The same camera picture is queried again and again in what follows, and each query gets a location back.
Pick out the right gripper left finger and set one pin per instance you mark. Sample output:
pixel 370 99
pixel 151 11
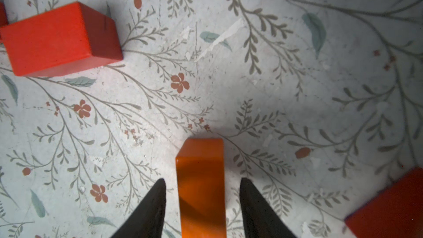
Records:
pixel 147 220

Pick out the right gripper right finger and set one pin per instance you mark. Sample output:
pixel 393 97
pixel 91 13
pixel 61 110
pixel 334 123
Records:
pixel 259 218

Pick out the orange rectangular block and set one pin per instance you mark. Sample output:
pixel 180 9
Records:
pixel 201 188

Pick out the red block upright right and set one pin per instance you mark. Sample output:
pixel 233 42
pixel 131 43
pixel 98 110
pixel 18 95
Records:
pixel 397 212

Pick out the red rectangular block centre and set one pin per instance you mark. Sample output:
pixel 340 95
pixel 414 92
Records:
pixel 63 41

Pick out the red rectangular block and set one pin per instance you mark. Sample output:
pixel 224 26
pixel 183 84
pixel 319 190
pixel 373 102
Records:
pixel 63 41
pixel 3 16

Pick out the red rectangular block left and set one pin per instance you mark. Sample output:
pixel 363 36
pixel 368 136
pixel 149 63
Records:
pixel 3 16

